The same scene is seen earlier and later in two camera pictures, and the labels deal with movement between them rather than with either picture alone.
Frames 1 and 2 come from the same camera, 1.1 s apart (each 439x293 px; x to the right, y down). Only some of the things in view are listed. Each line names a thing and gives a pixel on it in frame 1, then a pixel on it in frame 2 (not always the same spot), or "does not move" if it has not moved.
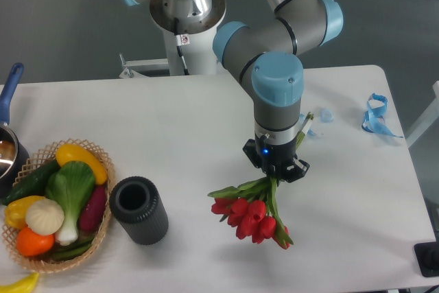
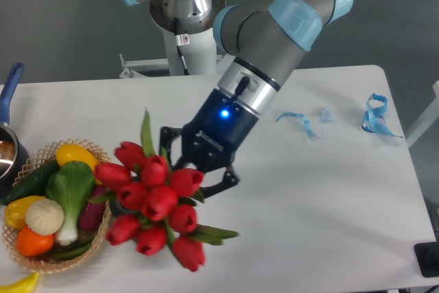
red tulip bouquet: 253,207 to 156,203
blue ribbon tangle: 373,121 does not move
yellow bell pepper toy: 16,211 does not move
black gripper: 277,160 to 211,139
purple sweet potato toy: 92,211 does not move
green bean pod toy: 75,248 does not move
